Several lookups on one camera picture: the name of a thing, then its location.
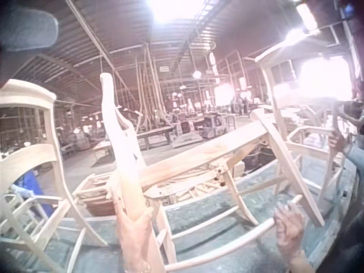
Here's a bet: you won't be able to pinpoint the person's right hand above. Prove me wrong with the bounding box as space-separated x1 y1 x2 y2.
274 202 306 257

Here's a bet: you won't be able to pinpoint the hanging hoses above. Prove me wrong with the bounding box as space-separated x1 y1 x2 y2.
134 45 168 129

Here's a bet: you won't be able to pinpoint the unfinished chair with flat back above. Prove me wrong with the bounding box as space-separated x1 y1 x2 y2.
254 45 357 206

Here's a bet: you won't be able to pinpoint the unfinished chair with arched back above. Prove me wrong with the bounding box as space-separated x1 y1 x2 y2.
0 78 109 273

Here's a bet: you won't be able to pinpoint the pile of wooden chair parts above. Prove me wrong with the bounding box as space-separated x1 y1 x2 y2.
167 179 245 207

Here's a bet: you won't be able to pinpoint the woodworking machines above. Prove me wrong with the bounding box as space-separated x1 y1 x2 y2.
169 109 237 143

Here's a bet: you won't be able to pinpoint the unfinished wooden chair frame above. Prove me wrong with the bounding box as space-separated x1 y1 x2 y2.
100 72 326 273

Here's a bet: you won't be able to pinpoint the low wooden table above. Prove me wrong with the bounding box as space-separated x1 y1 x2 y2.
92 140 115 160

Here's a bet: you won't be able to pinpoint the long dark workbench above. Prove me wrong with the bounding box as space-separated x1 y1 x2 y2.
135 126 175 151

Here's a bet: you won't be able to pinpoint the dark round barrel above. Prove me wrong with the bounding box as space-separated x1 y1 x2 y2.
243 143 278 174

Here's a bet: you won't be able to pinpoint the group of distant people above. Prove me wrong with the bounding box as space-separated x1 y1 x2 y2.
230 96 253 116

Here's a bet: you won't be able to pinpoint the person's left hand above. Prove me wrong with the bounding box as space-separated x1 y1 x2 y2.
115 205 161 273

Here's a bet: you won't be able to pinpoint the stack of wooden seat frames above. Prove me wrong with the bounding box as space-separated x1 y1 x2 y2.
72 170 123 217

